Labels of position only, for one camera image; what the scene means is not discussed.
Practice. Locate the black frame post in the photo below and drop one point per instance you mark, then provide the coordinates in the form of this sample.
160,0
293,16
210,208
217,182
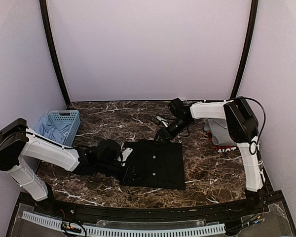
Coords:
246,48
52,51

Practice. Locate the right black frame post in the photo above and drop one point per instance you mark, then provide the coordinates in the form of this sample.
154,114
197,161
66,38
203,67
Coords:
246,48

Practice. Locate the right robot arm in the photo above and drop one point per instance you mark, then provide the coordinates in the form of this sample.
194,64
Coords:
242,124

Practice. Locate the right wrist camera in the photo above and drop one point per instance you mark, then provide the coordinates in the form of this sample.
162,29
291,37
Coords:
175,106

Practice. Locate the acrylic base plate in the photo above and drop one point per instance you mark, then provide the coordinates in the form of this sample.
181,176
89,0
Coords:
27,223
275,223

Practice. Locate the right acrylic base plate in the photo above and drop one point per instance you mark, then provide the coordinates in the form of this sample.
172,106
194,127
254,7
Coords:
275,223

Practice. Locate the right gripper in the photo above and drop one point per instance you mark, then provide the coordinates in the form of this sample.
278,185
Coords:
163,136

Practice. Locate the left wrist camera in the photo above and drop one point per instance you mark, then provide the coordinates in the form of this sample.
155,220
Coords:
108,150

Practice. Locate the red black folded shirt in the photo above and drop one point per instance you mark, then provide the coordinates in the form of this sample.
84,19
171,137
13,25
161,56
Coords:
221,149

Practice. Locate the black front rail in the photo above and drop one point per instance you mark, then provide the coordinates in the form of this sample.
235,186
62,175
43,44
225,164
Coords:
230,211

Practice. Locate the black long sleeve shirt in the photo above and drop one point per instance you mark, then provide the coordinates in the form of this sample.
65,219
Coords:
157,166

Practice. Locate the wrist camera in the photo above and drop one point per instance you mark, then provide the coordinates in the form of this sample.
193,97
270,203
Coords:
175,106
108,150

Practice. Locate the light blue shirt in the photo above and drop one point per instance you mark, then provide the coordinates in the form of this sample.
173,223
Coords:
50,129

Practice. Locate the left black frame post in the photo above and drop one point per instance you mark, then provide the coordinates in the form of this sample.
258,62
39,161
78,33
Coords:
52,51

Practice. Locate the white slotted cable duct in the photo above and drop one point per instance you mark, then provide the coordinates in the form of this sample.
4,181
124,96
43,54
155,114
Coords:
105,228

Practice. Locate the grey folded shirt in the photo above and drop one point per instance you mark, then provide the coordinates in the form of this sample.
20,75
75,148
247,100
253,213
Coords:
219,132

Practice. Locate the light blue plastic basket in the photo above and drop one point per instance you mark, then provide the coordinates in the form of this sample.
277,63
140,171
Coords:
72,116

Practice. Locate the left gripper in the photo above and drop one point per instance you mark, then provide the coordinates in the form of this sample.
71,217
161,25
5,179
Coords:
128,177

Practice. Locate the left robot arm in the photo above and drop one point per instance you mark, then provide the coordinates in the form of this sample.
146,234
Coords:
18,141

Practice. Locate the left acrylic base plate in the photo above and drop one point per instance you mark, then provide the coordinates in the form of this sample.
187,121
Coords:
27,223

